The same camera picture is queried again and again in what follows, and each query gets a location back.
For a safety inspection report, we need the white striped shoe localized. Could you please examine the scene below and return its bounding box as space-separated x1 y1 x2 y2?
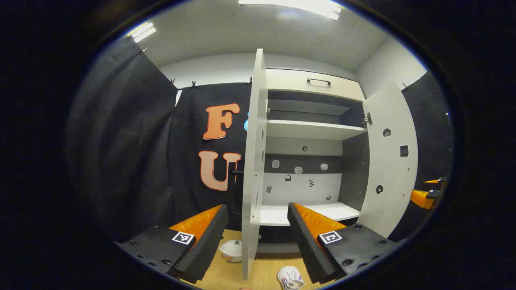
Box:
277 265 305 290
219 240 243 263

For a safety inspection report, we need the white shoe cabinet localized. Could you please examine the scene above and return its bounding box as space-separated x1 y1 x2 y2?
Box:
258 68 369 254

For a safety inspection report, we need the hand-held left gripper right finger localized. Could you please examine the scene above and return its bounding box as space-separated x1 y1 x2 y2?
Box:
287 202 404 284

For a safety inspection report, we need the white cabinet shelf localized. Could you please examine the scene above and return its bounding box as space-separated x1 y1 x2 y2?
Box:
266 120 367 141

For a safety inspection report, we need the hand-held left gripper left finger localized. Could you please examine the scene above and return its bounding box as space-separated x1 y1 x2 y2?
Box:
114 204 229 284

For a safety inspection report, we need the white cabinet drawer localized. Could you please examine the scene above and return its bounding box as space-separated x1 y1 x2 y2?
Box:
265 68 365 102

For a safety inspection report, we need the white cabinet door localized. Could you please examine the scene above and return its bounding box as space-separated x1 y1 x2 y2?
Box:
357 83 420 238
241 48 268 280

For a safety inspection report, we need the ceiling light panel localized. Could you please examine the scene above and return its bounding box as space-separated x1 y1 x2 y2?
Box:
131 22 157 43

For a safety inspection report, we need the black left door handle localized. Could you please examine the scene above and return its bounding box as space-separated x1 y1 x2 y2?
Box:
228 161 245 190

